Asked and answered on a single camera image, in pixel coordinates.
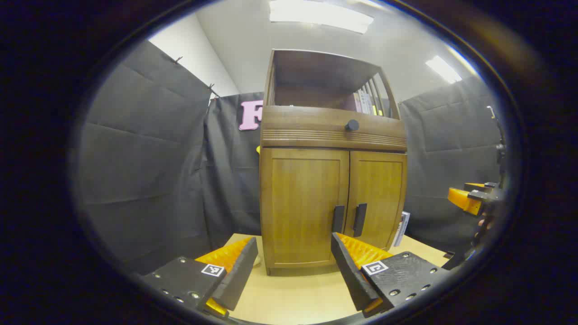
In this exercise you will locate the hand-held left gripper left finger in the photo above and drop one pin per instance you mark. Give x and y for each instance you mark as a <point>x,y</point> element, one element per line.
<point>237,280</point>

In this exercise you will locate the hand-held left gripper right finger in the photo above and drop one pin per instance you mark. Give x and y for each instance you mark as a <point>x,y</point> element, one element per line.
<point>350,275</point>

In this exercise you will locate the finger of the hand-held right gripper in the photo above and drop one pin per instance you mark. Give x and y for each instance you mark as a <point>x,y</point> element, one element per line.
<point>476,186</point>
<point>460,198</point>

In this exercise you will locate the wooden shoe cabinet door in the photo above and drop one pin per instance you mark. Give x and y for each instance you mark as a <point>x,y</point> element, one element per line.
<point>379,194</point>
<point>298,203</point>

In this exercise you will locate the wooden double-door shoe cabinet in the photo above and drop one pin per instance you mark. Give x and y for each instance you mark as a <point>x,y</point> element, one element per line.
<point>325,67</point>

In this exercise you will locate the crumpled white cloth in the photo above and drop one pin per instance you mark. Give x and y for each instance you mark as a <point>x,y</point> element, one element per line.
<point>257,261</point>

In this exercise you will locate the pale blue book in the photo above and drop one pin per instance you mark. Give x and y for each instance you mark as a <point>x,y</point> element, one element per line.
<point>402,228</point>

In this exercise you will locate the small ceiling light panel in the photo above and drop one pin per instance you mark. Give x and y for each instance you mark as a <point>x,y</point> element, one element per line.
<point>442,68</point>

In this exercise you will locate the row of thin upright books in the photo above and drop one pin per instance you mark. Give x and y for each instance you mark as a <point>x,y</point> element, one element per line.
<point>366,101</point>

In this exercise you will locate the black backdrop cloth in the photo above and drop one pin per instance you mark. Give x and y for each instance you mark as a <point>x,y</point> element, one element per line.
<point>144,158</point>

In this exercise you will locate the wooden drawer with black knob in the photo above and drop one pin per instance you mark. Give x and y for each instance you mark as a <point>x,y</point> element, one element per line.
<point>307,122</point>

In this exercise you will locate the large ceiling light panel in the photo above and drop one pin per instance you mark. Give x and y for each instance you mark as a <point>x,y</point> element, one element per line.
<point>316,13</point>

